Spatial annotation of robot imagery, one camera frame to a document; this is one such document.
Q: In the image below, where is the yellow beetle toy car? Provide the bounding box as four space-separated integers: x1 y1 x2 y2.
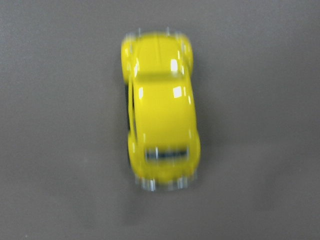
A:
121 30 201 192

